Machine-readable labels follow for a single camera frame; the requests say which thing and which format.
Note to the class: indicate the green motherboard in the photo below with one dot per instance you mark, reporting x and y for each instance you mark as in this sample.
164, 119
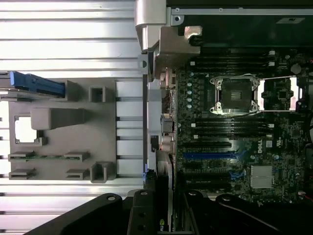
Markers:
269, 151

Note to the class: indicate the blue expansion slot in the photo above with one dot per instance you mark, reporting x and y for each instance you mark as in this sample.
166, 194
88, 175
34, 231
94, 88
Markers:
207, 155

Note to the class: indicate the green RAM stick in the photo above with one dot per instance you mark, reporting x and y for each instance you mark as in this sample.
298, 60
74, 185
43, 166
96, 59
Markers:
49, 156

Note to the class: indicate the metal socket cover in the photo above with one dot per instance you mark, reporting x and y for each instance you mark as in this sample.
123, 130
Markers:
262, 98

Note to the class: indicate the grey parts rack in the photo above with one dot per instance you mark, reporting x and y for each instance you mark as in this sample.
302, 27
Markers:
73, 137

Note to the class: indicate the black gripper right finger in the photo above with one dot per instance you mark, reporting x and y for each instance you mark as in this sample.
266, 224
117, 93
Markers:
203, 215

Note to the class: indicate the open black PC case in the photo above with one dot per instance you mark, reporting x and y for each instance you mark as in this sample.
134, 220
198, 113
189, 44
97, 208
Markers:
149, 14

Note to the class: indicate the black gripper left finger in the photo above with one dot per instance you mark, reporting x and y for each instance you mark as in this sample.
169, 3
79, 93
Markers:
143, 215

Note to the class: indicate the long black expansion slot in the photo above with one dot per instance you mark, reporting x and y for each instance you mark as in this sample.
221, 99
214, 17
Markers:
207, 145
207, 182

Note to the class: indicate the hard disk in blue caddy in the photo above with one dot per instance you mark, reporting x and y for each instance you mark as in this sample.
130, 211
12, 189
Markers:
31, 83

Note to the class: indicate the silver CPU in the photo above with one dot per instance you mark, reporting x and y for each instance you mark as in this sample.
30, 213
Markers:
24, 129

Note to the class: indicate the silver chipset heatsink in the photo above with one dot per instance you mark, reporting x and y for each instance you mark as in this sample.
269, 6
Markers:
261, 176

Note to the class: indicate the CPU socket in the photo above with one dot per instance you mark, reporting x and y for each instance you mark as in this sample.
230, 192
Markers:
236, 95

